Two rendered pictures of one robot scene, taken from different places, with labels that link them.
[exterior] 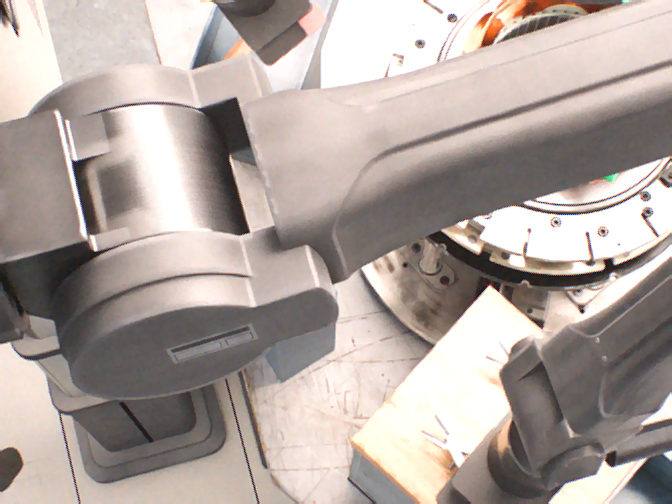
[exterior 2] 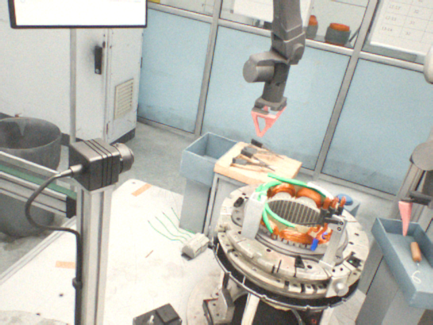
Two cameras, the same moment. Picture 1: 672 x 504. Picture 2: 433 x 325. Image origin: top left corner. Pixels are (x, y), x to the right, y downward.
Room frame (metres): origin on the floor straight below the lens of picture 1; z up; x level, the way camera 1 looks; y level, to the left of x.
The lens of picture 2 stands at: (1.18, -0.64, 1.62)
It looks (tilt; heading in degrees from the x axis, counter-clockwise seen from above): 28 degrees down; 161
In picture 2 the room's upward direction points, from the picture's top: 10 degrees clockwise
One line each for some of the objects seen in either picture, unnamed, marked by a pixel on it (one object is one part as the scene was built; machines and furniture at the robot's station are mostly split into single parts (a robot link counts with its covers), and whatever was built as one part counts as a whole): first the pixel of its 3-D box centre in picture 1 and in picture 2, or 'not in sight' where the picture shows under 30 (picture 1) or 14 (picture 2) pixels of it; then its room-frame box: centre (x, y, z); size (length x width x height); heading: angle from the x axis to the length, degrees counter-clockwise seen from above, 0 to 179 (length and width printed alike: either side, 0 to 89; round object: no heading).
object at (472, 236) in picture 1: (452, 221); not in sight; (0.39, -0.11, 1.05); 0.08 x 0.02 x 0.01; 50
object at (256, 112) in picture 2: not in sight; (264, 119); (0.17, -0.16, 1.19); 0.07 x 0.07 x 0.09; 52
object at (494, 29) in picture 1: (507, 23); not in sight; (0.56, -0.15, 1.12); 0.06 x 0.02 x 0.04; 140
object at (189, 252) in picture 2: not in sight; (195, 245); (0.22, -0.32, 0.80); 0.10 x 0.05 x 0.04; 129
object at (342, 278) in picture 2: not in sight; (334, 282); (0.66, -0.18, 1.07); 0.04 x 0.02 x 0.05; 98
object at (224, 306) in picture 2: not in sight; (220, 306); (0.50, -0.32, 0.85); 0.06 x 0.04 x 0.05; 2
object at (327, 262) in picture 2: not in sight; (334, 242); (0.64, -0.19, 1.15); 0.03 x 0.02 x 0.12; 42
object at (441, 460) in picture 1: (504, 437); (259, 166); (0.19, -0.16, 1.05); 0.20 x 0.19 x 0.02; 50
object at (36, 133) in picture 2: not in sight; (22, 161); (-0.98, -0.94, 0.39); 0.39 x 0.39 x 0.35
